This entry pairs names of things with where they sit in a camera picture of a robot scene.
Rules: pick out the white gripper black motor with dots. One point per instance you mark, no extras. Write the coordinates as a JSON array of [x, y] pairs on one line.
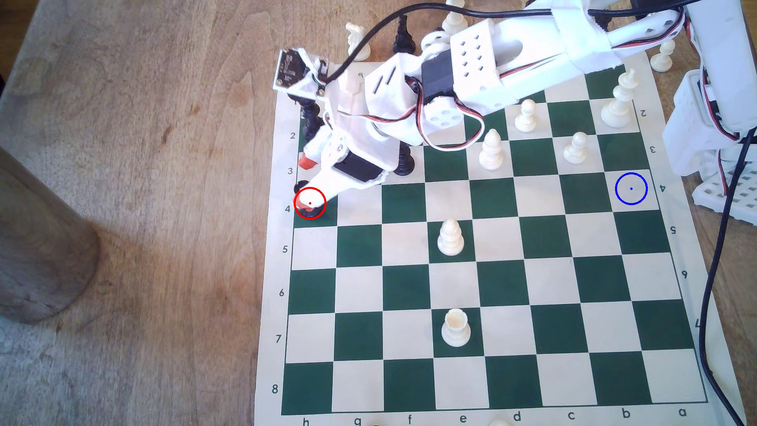
[[359, 167]]

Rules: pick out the black chess pawn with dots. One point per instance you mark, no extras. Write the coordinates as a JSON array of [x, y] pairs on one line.
[[302, 186]]

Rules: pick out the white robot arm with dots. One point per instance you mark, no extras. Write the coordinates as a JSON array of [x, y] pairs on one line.
[[479, 59]]

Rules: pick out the black chess king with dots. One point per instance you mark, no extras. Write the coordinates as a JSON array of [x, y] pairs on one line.
[[311, 127]]

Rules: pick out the white chess knight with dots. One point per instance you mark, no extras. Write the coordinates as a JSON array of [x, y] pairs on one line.
[[356, 40]]

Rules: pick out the white chess bishop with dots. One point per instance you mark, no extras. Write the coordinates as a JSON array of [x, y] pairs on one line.
[[450, 238], [491, 151]]

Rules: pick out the black chess bishop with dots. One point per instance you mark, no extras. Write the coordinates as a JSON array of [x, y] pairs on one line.
[[403, 36]]

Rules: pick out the white chess queen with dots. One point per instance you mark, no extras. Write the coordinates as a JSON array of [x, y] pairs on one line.
[[455, 21]]

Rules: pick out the white chess pawn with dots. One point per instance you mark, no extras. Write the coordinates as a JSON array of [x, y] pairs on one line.
[[663, 56], [526, 117], [575, 149]]

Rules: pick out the white chess rook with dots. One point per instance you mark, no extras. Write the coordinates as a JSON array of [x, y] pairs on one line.
[[456, 328]]

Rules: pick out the green and white chess mat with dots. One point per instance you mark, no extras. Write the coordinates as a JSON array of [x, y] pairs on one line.
[[550, 278]]

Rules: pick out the white chess king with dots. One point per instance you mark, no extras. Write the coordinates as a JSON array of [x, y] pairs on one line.
[[618, 103]]

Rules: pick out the white chess piece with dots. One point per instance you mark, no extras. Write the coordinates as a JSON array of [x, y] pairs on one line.
[[501, 423]]

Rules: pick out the black bishop f3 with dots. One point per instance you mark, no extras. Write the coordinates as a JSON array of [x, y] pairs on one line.
[[404, 163]]

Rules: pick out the black camera circuit board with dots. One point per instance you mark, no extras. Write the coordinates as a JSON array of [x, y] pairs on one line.
[[290, 68]]

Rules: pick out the round wooden post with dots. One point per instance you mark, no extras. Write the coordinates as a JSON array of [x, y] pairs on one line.
[[41, 248]]

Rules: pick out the white perforated base plate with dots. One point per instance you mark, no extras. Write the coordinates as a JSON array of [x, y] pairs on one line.
[[709, 195]]

